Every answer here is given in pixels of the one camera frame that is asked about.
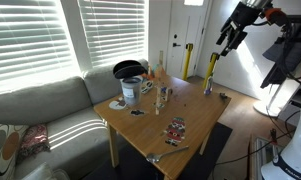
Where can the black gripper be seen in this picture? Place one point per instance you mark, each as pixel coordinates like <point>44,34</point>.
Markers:
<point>245,16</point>

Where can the upright wooden stick block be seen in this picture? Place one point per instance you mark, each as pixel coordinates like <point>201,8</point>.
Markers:
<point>158,98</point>

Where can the white door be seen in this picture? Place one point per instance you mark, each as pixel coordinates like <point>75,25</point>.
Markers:
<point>183,33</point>

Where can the black deadbolt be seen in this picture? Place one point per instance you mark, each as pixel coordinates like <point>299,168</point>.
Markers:
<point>175,36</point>

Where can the dark fabric softbox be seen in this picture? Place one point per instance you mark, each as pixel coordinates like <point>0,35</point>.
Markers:
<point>283,56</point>

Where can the small black object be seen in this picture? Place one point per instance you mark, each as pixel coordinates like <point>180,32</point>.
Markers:
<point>223,96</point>

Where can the tall thin wooden stick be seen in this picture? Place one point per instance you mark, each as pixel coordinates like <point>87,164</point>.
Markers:
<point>161,60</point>

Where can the white lamp stand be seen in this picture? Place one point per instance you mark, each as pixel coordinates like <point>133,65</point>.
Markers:
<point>266,108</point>

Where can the wooden table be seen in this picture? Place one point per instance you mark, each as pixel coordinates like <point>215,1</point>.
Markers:
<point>190,113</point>

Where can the white shelf unit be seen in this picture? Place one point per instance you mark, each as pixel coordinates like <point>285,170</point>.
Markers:
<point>295,100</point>

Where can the white toy with dark circles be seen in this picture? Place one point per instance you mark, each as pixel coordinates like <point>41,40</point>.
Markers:
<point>146,87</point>

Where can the dark rug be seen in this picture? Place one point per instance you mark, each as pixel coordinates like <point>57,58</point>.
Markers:
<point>220,143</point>

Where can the gray plastic cup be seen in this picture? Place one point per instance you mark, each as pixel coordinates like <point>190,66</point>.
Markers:
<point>131,91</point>

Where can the narrow white window blind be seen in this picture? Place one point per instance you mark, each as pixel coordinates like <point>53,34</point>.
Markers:
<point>113,30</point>

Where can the small black flat figure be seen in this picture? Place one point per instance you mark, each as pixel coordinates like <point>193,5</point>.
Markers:
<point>137,112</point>

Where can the metal floor box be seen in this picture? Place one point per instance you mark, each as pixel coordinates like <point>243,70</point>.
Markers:
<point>263,156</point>

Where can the flat snowman figure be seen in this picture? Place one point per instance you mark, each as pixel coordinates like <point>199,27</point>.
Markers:
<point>116,104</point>

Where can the metal spoon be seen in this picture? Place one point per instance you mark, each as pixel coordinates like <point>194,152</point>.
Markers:
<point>153,157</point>

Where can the gray sofa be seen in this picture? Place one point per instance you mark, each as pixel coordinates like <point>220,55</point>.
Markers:
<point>56,113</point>

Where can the wide white window blind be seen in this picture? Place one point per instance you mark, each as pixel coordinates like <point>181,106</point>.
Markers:
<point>26,36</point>

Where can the red floral cushion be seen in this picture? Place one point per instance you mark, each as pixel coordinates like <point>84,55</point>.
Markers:
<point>33,141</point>

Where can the clear plastic item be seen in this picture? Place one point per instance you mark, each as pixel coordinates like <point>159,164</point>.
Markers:
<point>46,172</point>

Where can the circle patterned pillow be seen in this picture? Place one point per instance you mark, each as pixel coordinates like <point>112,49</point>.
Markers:
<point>3,150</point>

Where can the wrist camera with orange mount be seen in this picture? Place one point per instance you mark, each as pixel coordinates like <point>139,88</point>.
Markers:
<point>272,14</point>

